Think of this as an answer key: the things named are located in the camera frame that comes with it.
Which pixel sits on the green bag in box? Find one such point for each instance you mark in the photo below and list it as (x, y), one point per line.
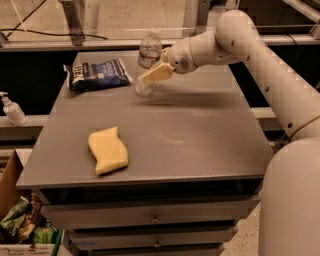
(45, 235)

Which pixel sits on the lower drawer knob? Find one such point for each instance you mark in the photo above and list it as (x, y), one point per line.
(157, 244)

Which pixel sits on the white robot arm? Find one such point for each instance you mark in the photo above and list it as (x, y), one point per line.
(290, 196)

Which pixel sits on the yellow sponge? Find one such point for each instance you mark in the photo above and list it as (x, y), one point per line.
(109, 151)

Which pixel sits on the white pump dispenser bottle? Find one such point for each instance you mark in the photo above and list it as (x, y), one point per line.
(13, 111)

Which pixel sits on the drawer knob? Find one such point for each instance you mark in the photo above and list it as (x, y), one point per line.
(155, 219)
(157, 244)

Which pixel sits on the top drawer knob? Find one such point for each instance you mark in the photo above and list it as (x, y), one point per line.
(155, 219)

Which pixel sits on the brown snack bag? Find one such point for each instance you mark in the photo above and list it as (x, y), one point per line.
(32, 218)

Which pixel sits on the cardboard box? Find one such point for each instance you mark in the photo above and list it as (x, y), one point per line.
(11, 168)

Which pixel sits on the blue chip bag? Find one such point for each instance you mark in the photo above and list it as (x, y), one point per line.
(82, 77)

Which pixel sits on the clear plastic water bottle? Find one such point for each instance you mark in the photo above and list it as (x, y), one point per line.
(149, 54)

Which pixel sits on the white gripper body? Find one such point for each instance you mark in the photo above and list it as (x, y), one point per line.
(179, 56)

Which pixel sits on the grey drawer cabinet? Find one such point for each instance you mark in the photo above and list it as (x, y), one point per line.
(197, 157)

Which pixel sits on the green snack bag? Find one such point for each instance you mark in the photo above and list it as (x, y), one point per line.
(12, 222)

